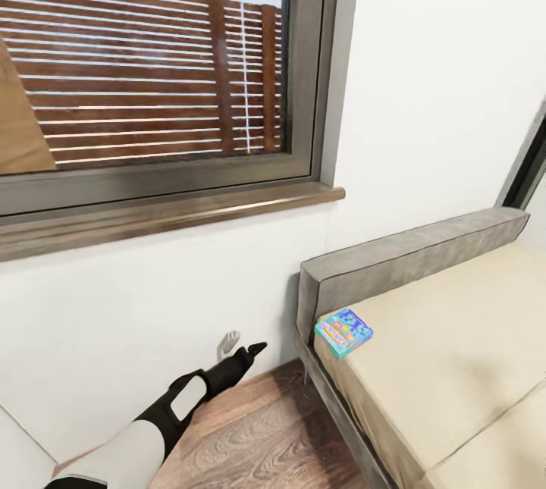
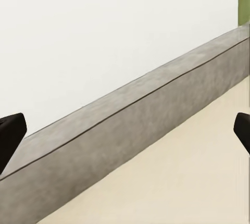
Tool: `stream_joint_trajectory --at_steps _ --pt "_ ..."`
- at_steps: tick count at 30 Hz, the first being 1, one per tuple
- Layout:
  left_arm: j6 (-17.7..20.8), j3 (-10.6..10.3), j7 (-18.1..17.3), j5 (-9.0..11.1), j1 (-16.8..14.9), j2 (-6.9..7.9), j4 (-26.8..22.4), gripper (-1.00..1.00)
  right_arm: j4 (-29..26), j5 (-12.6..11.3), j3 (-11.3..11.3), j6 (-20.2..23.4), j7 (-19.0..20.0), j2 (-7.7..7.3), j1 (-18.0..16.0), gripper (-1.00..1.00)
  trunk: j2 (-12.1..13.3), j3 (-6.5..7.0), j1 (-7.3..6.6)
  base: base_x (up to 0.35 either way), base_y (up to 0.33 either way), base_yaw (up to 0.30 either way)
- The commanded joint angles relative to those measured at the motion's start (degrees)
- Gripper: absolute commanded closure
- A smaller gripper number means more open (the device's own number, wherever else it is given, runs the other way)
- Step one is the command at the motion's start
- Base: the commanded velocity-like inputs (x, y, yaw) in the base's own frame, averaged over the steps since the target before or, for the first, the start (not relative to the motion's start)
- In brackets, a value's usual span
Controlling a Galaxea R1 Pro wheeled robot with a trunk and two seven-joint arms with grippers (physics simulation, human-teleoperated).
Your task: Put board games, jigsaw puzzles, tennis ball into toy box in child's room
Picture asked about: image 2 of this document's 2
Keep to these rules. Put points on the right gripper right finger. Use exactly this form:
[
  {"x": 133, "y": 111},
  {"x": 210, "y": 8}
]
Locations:
[{"x": 242, "y": 129}]

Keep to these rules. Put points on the bed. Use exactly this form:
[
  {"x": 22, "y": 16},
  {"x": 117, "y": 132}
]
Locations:
[{"x": 158, "y": 150}]

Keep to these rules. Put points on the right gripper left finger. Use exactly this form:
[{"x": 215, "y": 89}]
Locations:
[{"x": 12, "y": 130}]

